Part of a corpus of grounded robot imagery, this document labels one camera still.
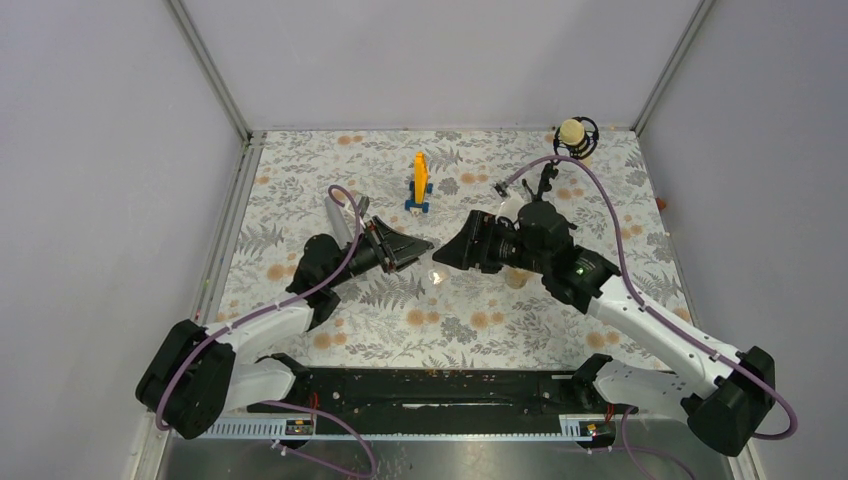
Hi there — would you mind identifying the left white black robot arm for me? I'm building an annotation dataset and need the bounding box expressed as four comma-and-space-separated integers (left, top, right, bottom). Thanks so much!
135, 216, 434, 439

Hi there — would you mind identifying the blue yellow toy block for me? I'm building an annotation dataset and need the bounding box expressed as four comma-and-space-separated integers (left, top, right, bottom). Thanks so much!
404, 152, 433, 214

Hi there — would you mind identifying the purple cable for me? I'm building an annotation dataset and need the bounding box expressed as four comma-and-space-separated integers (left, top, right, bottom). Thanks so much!
493, 156, 798, 480
154, 185, 380, 478

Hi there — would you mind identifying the floral patterned table mat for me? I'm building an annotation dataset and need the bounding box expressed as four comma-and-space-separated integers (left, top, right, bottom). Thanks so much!
215, 130, 690, 369

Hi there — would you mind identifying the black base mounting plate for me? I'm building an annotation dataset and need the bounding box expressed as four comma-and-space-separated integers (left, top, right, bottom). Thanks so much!
248, 351, 641, 437

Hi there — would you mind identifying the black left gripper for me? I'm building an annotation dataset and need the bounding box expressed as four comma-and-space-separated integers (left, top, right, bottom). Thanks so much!
326, 216, 434, 289

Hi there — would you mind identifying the white slotted cable duct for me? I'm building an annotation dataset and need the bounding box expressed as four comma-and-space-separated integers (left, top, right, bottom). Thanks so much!
199, 414, 598, 442

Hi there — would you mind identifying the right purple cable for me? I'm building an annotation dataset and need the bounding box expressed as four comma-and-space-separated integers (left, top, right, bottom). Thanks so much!
493, 156, 798, 480

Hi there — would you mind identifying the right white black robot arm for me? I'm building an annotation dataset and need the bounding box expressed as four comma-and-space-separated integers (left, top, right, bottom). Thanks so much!
433, 201, 776, 457

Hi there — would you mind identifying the grey handheld microphone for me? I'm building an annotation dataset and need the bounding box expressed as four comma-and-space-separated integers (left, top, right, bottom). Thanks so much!
324, 195, 353, 248

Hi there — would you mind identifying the black microphone tripod stand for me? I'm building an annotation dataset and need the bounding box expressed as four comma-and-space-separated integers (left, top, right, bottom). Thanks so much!
521, 161, 559, 202

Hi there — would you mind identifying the cream foam studio microphone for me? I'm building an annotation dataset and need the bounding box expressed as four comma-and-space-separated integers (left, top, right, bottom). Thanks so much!
552, 116, 600, 166

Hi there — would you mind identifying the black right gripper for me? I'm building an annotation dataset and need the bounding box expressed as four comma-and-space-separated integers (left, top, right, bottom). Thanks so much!
432, 209, 550, 274

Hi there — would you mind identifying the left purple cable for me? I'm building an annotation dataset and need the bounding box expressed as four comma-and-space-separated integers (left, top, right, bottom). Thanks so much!
154, 185, 380, 478

